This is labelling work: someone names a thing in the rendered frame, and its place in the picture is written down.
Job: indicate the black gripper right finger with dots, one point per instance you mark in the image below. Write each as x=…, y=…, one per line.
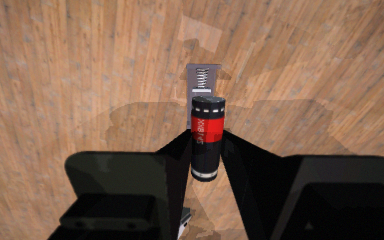
x=266, y=186

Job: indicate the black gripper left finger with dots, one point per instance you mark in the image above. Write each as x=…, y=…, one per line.
x=162, y=174

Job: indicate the black and red battery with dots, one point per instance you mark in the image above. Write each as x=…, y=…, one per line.
x=207, y=122

